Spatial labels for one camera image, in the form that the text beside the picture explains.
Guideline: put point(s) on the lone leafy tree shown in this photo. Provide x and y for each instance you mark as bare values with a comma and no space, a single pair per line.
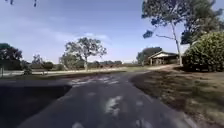
85,48

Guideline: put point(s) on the pale concrete path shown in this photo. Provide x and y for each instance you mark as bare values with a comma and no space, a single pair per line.
100,96

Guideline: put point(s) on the dark tree by building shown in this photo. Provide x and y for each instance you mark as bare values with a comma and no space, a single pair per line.
146,54

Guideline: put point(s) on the low building with porch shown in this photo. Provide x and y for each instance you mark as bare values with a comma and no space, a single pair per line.
163,57

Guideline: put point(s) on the pale cross road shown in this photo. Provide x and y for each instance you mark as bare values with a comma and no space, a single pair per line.
50,72

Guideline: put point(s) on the robot's own part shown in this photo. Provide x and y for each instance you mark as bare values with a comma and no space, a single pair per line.
77,125

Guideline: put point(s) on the dry brown grass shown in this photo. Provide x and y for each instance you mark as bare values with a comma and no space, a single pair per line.
180,88

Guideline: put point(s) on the distant row of trees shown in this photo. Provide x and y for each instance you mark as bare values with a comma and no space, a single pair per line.
40,63

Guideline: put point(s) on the tall thin-trunk tree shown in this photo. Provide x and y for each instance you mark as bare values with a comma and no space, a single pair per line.
173,15

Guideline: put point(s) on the large round bush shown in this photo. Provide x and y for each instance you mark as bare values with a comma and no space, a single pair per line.
206,51

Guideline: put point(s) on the shaded grass verge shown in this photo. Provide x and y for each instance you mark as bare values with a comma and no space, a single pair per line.
23,103

